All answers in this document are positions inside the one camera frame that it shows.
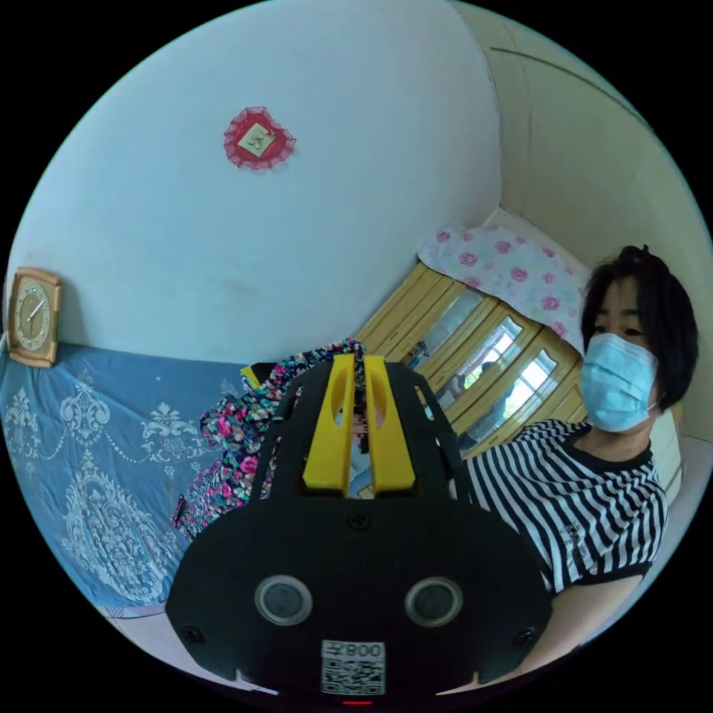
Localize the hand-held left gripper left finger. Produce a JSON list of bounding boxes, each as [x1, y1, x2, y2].
[[302, 355, 356, 495]]

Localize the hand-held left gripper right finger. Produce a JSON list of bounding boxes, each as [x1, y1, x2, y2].
[[363, 355, 417, 498]]

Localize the floral patterned pants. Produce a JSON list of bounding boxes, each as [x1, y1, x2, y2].
[[171, 336, 368, 541]]

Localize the person's left forearm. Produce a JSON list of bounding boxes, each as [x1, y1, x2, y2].
[[440, 599, 608, 697]]

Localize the wooden cupboard with glass doors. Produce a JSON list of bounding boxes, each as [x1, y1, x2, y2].
[[353, 221, 596, 459]]

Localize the person's body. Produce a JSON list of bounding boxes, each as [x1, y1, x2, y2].
[[460, 244, 700, 625]]

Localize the bed with blue printed sheet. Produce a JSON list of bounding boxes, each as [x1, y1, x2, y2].
[[0, 340, 258, 672]]

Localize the red heart wall ornament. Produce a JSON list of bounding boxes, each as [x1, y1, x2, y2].
[[222, 106, 298, 172]]

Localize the wooden framed wall clock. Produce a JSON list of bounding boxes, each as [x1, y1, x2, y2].
[[4, 267, 64, 369]]

